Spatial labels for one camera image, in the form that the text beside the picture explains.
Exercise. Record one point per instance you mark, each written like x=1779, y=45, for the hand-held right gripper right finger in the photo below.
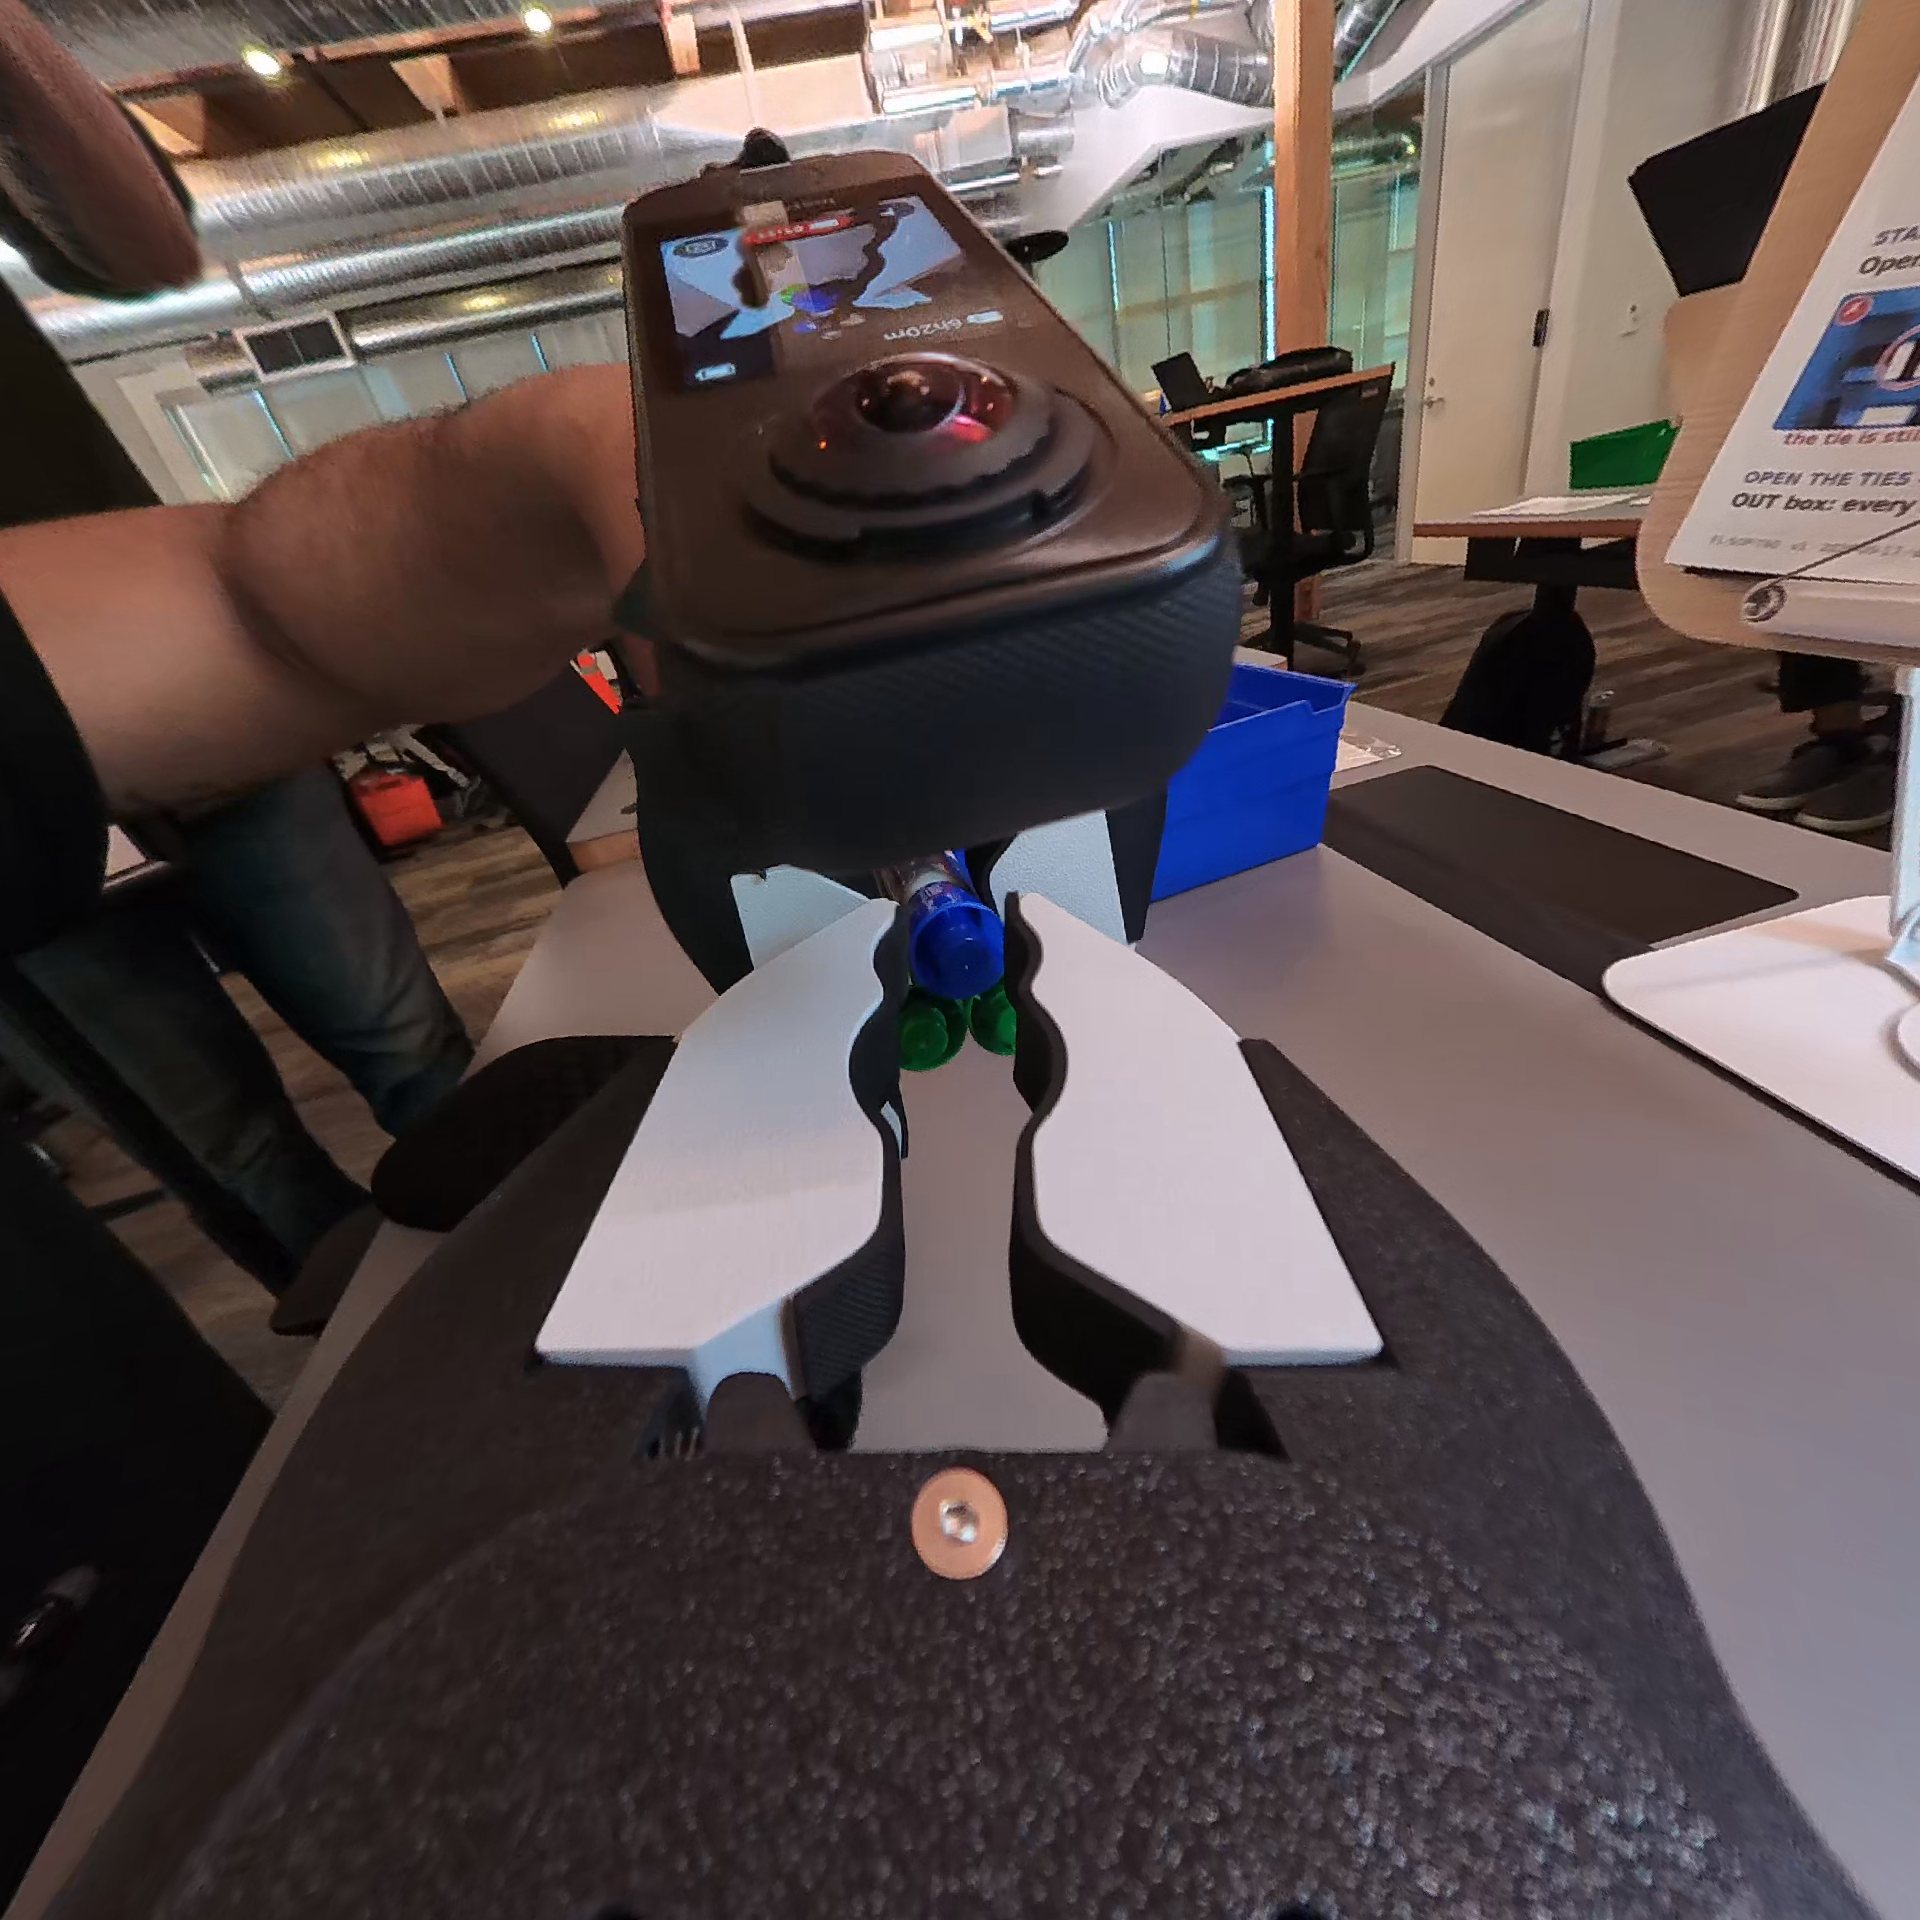
x=1184, y=1184

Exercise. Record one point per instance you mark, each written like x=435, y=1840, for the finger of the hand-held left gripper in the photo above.
x=795, y=922
x=1072, y=879

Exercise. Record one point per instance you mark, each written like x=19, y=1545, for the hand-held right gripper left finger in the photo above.
x=734, y=1184

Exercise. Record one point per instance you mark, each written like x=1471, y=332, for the blue dry erase marker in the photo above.
x=953, y=937

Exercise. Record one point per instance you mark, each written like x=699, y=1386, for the green dry erase marker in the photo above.
x=931, y=1031
x=992, y=1018

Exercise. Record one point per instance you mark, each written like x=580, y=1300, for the person's left forearm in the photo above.
x=329, y=600

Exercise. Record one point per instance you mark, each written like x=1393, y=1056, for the blue plastic bin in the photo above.
x=1243, y=781

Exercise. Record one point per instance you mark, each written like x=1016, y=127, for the wooden standing desk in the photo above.
x=1276, y=393

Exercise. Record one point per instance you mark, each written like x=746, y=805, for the black background office chair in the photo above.
x=1328, y=494

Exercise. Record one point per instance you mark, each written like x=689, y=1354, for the orange bag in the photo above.
x=394, y=808

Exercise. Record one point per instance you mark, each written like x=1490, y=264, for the person's blue jeans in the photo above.
x=315, y=1021

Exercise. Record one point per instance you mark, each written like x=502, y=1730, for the wooden pillar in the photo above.
x=1300, y=301

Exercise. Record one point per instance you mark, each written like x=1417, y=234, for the black backpack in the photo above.
x=1518, y=681

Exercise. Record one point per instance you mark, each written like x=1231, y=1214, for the wooden background desk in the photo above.
x=1530, y=524

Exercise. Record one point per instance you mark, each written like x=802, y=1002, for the white metal stand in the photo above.
x=1755, y=1021

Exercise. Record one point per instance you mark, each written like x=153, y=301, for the green plastic bin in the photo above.
x=1620, y=455

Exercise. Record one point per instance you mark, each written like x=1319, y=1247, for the person's black shirt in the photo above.
x=43, y=674

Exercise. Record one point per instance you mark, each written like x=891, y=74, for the instruction sheet board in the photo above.
x=1799, y=376

